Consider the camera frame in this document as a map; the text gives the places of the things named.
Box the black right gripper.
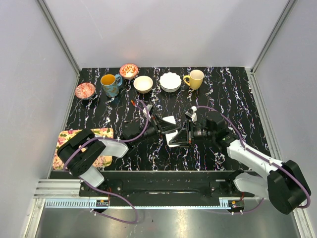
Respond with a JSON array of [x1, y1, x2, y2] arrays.
[[169, 120, 214, 148]]

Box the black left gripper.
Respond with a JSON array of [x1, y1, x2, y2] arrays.
[[133, 115, 180, 145]]

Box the white battery cover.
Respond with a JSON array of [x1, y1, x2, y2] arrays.
[[162, 116, 176, 124]]

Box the white remote control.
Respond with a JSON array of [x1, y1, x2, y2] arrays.
[[165, 131, 179, 148]]

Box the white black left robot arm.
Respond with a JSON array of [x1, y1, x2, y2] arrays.
[[56, 114, 179, 196]]

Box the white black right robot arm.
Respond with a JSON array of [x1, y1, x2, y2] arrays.
[[169, 111, 311, 215]]

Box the white scalloped bowl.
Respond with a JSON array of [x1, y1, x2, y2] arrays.
[[159, 72, 182, 93]]

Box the cream round bowl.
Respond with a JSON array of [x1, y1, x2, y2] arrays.
[[133, 76, 153, 94]]

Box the yellow mug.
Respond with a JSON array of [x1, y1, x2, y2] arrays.
[[183, 69, 205, 90]]

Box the blue patterned mug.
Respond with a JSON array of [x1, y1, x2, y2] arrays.
[[101, 74, 123, 98]]

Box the orange floral bowl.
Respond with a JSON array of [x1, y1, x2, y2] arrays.
[[119, 63, 139, 80]]

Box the floral rectangular tray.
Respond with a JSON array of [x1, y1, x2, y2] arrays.
[[53, 128, 113, 170]]

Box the red patterned small dish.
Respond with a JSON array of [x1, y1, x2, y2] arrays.
[[75, 82, 96, 100]]

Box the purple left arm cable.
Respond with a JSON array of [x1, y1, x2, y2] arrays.
[[63, 100, 151, 224]]

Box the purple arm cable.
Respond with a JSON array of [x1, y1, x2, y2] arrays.
[[195, 106, 312, 215], [63, 100, 151, 224]]

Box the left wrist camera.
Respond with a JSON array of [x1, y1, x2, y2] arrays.
[[143, 104, 153, 117]]

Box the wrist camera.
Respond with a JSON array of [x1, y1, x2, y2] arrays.
[[143, 104, 153, 117], [185, 106, 197, 122]]

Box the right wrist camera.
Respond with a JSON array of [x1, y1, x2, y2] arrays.
[[185, 106, 197, 122]]

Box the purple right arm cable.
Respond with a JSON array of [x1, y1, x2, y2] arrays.
[[195, 106, 312, 215]]

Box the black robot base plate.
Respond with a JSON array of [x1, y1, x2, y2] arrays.
[[79, 171, 255, 201]]

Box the aluminium table edge rail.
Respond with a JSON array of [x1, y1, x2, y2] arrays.
[[33, 178, 303, 199]]

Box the left aluminium frame post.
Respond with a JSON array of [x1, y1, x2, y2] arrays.
[[36, 0, 81, 75]]

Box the aluminium corner frame post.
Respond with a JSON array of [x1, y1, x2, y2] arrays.
[[250, 0, 297, 74]]

